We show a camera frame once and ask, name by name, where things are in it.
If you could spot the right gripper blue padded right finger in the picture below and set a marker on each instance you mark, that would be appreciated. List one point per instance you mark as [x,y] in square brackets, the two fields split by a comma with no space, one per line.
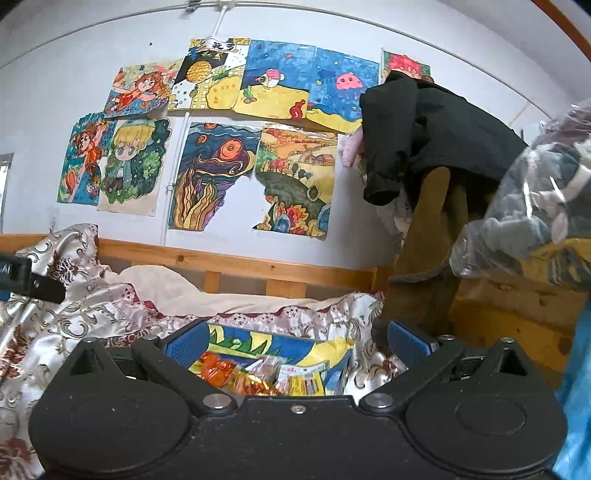
[409,344]

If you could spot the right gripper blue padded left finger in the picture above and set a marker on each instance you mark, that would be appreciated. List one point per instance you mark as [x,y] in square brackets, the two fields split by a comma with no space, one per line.
[187,344]

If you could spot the orange red snack bag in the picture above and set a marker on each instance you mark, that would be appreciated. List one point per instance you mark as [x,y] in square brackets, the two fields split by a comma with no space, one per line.
[220,373]

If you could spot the gold red snack packet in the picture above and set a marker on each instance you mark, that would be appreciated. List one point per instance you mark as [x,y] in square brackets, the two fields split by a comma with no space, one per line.
[244,383]

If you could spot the pink clear snack packet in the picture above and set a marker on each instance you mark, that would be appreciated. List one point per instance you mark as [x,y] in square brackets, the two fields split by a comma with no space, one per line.
[266,368]

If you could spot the yellow snack packet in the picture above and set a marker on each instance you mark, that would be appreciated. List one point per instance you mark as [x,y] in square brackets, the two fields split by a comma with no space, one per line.
[300,381]

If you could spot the grey box with painted lining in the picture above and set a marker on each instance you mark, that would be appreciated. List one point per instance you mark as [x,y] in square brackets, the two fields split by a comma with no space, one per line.
[244,346]

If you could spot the brown fleece-lined coat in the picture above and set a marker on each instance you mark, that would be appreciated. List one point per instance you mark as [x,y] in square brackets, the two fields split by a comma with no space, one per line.
[422,288]

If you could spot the floral satin bed cover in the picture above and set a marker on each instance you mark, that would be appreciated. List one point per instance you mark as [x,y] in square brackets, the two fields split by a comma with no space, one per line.
[37,336]

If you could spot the red-haired girl drawing lower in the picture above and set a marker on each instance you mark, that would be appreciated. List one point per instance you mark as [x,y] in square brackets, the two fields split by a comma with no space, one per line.
[81,175]

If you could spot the red-haired girl drawing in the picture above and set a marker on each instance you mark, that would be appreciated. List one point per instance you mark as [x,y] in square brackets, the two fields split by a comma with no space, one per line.
[140,89]
[81,175]

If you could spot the blond boy drawing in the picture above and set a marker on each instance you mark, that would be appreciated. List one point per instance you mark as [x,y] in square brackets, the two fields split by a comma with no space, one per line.
[133,168]

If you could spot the blue cloth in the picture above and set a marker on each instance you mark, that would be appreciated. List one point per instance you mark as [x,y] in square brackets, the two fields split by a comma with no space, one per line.
[574,395]

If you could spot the clear plastic bag of clothes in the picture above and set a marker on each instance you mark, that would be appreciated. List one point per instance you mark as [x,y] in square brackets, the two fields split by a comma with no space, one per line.
[538,223]

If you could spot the swirly blue orange drawing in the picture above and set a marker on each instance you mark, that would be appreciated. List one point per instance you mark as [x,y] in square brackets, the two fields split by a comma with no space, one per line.
[213,158]

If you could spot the landscape flowers drawing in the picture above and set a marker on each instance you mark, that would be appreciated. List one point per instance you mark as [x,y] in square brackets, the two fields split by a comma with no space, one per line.
[297,171]

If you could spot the black jacket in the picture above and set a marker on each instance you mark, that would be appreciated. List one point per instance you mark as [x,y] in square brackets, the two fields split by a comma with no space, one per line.
[411,127]

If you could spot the red-haired girl drawing upper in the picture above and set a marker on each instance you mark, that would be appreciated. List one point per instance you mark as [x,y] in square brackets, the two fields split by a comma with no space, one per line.
[140,89]

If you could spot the pineapple yellow drawing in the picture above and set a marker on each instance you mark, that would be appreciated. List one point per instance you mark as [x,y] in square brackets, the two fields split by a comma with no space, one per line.
[210,76]

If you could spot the pink jellyfish drawing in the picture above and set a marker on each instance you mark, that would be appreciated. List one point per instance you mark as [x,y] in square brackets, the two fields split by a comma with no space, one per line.
[338,80]

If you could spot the fish on sand drawing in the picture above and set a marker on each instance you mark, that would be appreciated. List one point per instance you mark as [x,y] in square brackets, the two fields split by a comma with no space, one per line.
[276,82]

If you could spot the red flower drawing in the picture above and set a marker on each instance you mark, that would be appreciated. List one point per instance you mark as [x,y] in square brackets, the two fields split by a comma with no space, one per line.
[404,64]

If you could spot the grey window frame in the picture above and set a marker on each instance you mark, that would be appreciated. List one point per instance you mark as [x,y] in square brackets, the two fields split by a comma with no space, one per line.
[6,160]

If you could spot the wooden bed frame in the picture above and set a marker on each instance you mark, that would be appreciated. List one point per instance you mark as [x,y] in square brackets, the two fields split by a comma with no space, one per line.
[58,59]

